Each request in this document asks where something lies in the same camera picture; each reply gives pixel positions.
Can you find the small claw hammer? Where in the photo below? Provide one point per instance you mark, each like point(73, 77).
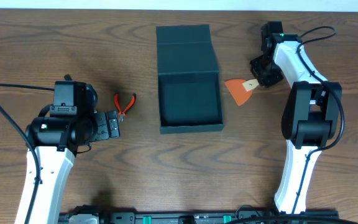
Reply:
point(67, 77)

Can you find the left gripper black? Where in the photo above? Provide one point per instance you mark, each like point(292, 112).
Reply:
point(105, 125)

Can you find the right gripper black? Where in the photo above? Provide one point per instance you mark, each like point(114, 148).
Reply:
point(265, 83)

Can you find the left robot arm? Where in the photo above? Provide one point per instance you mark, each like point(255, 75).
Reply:
point(56, 134)

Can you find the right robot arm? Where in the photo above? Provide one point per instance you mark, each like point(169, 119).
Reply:
point(313, 118)

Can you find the dark green open box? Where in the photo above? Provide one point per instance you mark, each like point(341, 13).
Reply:
point(189, 95)

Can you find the orange scraper wooden handle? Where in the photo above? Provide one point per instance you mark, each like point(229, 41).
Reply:
point(240, 89)

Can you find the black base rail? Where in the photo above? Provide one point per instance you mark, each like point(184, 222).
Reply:
point(94, 214)

